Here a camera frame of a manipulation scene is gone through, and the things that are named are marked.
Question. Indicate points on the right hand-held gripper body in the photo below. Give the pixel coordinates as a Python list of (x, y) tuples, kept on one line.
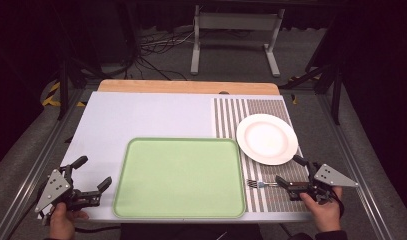
[(328, 178)]

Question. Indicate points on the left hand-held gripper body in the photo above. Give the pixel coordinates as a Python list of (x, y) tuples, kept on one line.
[(53, 189)]

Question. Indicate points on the silver fork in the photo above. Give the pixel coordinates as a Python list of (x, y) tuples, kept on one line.
[(261, 183)]

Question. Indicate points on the white round plate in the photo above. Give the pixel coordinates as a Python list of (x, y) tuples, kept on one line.
[(267, 139)]

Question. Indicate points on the light green tray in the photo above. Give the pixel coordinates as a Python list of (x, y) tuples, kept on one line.
[(179, 178)]

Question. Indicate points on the person's left hand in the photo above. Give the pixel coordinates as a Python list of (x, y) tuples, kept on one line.
[(61, 222)]

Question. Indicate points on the person's right hand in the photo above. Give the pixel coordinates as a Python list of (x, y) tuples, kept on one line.
[(324, 213)]

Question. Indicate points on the striped placemat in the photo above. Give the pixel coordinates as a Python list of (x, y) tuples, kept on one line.
[(274, 200)]

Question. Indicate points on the white table board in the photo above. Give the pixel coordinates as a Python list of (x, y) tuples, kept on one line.
[(131, 115)]

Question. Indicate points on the yellow black floor tape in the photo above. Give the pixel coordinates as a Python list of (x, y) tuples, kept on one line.
[(51, 95)]

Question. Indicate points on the black stand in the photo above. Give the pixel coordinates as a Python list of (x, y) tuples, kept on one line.
[(63, 86), (331, 73)]

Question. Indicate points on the wooden desk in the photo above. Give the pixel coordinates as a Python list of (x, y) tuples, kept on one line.
[(177, 87)]

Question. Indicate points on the grey metal stand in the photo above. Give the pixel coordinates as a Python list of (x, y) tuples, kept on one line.
[(237, 22)]

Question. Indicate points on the aluminium frame rail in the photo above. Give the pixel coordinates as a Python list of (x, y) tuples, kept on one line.
[(354, 160), (34, 166)]

